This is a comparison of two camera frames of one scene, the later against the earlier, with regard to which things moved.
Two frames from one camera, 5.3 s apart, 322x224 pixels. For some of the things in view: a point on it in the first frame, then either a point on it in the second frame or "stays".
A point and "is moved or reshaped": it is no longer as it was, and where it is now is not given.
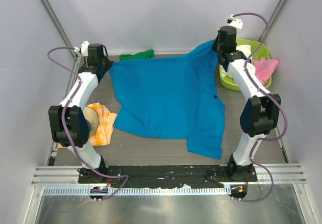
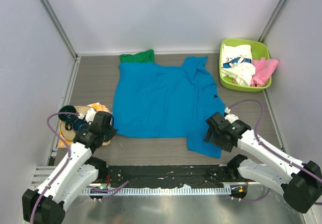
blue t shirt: (172, 97) is moved or reshaped
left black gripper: (109, 63) -> (112, 132)
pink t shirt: (264, 68) stays
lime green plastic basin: (229, 83) stays
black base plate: (124, 176) stays
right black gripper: (215, 48) -> (227, 147)
